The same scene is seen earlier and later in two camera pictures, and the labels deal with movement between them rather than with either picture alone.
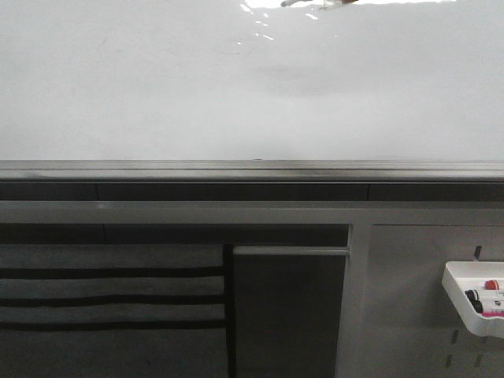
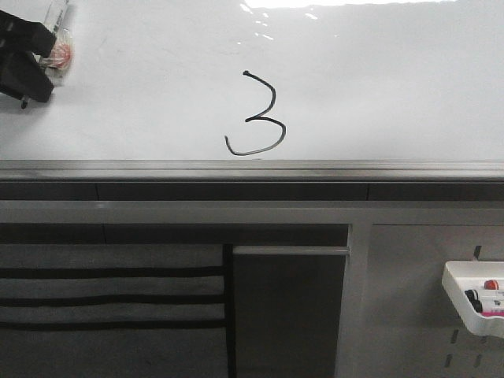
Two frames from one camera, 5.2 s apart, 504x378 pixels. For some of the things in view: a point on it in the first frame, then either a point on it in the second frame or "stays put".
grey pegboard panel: [398, 320] stays put
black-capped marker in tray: [474, 298] stays put
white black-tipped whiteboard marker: [323, 2] to [61, 52]
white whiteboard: [251, 91] stays put
